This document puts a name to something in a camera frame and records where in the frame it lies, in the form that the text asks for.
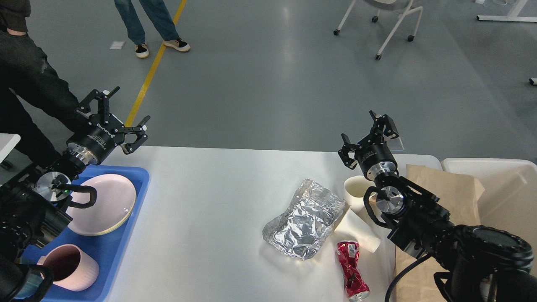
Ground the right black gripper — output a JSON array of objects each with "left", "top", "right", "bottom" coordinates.
[{"left": 338, "top": 110, "right": 400, "bottom": 180}]

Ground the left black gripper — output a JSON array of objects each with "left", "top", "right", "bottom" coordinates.
[{"left": 66, "top": 86, "right": 151, "bottom": 166}]

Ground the pink plate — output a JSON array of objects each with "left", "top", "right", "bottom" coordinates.
[{"left": 66, "top": 174, "right": 137, "bottom": 236}]

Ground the pink mug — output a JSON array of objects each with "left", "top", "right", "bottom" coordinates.
[{"left": 38, "top": 244, "right": 99, "bottom": 291}]

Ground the green mug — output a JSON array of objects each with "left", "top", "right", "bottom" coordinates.
[{"left": 15, "top": 270, "right": 44, "bottom": 299}]

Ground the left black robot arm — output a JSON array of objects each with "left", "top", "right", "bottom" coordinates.
[{"left": 0, "top": 87, "right": 150, "bottom": 302}]

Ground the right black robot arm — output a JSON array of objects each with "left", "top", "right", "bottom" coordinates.
[{"left": 338, "top": 111, "right": 537, "bottom": 302}]

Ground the upright white paper cup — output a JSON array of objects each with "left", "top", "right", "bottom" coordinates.
[{"left": 344, "top": 175, "right": 374, "bottom": 213}]

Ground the person in dark clothes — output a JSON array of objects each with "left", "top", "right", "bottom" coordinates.
[{"left": 0, "top": 0, "right": 87, "bottom": 168}]

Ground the yellow plate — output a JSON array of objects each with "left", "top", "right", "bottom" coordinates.
[{"left": 79, "top": 197, "right": 136, "bottom": 236}]

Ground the lying white paper cup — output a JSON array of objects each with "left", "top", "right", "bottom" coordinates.
[{"left": 334, "top": 208, "right": 381, "bottom": 253}]

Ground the white paper on floor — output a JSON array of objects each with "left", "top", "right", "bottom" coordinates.
[{"left": 109, "top": 41, "right": 126, "bottom": 49}]

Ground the crumpled aluminium foil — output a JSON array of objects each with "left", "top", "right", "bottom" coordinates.
[{"left": 262, "top": 179, "right": 347, "bottom": 260}]

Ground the white side table left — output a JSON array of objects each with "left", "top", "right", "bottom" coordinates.
[{"left": 0, "top": 133, "right": 21, "bottom": 163}]

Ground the person in blue jeans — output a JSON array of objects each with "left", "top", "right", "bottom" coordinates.
[{"left": 113, "top": 0, "right": 191, "bottom": 59}]

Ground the blue plastic tray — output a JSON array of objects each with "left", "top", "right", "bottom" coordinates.
[{"left": 22, "top": 166, "right": 150, "bottom": 302}]

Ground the crushed red can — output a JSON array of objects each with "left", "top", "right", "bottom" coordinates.
[{"left": 336, "top": 241, "right": 370, "bottom": 302}]

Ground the white chair top right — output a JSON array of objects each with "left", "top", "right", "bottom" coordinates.
[{"left": 333, "top": 0, "right": 424, "bottom": 60}]

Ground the white plastic bin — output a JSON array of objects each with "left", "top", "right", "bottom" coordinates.
[{"left": 441, "top": 158, "right": 537, "bottom": 277}]

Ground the white table frame corner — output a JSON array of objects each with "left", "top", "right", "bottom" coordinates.
[{"left": 476, "top": 0, "right": 537, "bottom": 23}]

